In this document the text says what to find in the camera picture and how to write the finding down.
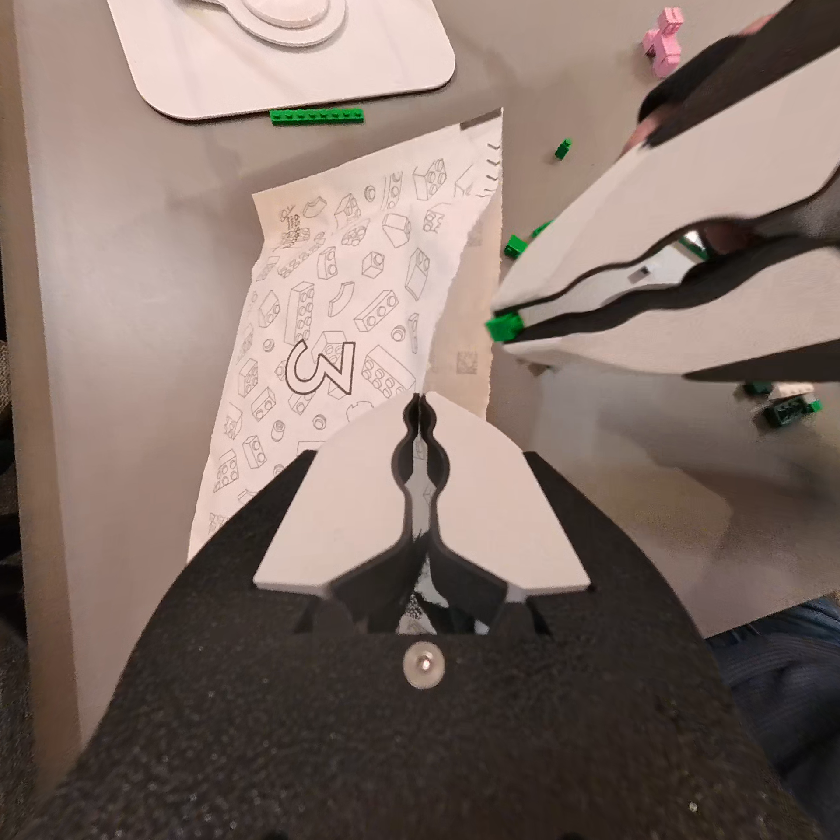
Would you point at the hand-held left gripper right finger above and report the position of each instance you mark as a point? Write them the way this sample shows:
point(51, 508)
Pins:
point(499, 512)

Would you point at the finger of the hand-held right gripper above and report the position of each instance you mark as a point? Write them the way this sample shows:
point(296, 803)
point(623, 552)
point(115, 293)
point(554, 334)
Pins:
point(689, 328)
point(656, 197)

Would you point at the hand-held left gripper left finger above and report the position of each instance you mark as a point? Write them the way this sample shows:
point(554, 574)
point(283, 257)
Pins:
point(315, 512)

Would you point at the brick-print white paper bag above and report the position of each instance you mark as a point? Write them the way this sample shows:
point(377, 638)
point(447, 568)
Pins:
point(328, 295)

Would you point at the grey desk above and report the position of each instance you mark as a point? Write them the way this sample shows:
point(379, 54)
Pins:
point(131, 262)

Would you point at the person's right hand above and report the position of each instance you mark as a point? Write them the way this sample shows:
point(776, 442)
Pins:
point(725, 236)

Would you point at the pink brick piece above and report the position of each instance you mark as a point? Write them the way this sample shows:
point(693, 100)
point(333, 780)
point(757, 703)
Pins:
point(664, 43)

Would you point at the small white brick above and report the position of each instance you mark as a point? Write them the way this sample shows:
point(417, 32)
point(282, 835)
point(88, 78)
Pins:
point(791, 392)

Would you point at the dark green brick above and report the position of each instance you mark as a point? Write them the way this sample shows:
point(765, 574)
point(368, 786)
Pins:
point(791, 413)

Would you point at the person's leg in blue trousers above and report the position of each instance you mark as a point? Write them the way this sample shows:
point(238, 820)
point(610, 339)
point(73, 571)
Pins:
point(781, 689)

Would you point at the long thin green plate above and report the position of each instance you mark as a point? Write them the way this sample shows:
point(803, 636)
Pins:
point(316, 117)

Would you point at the white booklet stand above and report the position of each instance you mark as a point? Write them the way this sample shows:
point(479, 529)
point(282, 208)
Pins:
point(275, 72)

